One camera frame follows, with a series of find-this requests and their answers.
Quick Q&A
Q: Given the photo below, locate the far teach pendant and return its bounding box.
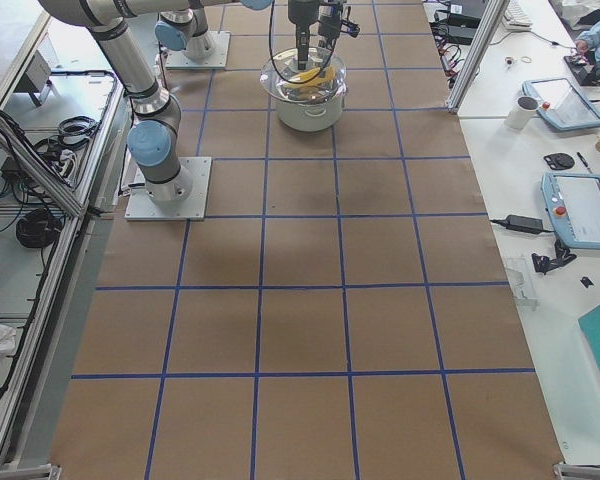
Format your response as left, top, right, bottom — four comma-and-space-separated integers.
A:
522, 77, 600, 132

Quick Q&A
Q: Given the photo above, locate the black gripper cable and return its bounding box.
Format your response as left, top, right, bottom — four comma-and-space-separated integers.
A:
267, 0, 341, 81

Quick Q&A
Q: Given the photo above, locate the black bracket part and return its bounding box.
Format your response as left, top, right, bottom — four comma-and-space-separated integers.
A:
531, 239, 577, 275

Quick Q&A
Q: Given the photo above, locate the coiled black cable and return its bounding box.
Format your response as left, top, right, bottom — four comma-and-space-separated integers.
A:
15, 208, 64, 250

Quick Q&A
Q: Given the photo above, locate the aluminium frame post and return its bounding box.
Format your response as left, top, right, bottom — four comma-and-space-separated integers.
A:
446, 0, 508, 114

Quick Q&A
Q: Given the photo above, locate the clear plastic holder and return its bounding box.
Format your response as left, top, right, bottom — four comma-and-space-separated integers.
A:
503, 257, 539, 310

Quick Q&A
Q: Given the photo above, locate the near teach pendant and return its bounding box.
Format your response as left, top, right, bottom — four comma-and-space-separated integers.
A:
541, 172, 600, 250

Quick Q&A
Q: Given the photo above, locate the pale green electric pot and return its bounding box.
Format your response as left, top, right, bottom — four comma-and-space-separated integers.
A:
272, 91, 347, 132

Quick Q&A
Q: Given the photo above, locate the black pen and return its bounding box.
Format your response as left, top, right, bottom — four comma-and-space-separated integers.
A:
576, 152, 593, 174

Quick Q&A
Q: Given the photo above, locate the glass pot lid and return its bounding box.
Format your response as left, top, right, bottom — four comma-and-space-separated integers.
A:
260, 47, 347, 105

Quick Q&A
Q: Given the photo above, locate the yellow corn cob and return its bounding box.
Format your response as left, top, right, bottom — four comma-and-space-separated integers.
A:
284, 66, 336, 88

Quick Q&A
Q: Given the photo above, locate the white paper cup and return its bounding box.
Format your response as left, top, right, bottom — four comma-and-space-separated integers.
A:
504, 95, 539, 131

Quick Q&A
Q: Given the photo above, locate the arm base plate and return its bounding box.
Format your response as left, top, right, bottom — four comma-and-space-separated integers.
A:
166, 30, 231, 70
125, 157, 212, 221

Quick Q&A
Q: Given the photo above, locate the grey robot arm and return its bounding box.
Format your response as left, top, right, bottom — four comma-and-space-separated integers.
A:
155, 1, 360, 71
40, 1, 217, 202

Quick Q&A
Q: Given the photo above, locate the black round disc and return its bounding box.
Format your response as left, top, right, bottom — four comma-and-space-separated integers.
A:
543, 152, 575, 171

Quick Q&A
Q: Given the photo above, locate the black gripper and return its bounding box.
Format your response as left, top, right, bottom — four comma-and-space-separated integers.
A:
287, 0, 320, 70
318, 1, 360, 39

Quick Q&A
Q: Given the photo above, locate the black power brick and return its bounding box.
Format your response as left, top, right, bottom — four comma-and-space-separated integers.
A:
490, 214, 553, 235

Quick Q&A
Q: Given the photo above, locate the grey box on shelf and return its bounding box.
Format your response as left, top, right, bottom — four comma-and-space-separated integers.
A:
14, 50, 52, 107

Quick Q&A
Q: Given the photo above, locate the teach pendant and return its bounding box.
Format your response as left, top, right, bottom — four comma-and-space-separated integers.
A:
541, 172, 600, 250
522, 77, 600, 132

